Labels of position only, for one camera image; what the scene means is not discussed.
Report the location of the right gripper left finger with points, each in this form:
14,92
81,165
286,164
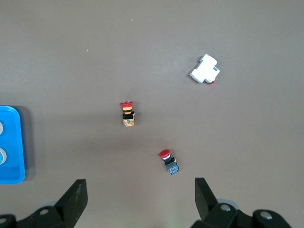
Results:
69,204

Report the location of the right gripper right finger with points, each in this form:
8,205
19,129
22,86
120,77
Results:
206,204

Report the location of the red black push button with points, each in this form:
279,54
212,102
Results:
169,164

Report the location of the blue plastic tray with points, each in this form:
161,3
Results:
14,154

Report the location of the red yellow emergency stop button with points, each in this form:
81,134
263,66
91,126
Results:
128,116

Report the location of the white circuit breaker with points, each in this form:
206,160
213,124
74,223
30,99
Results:
205,69

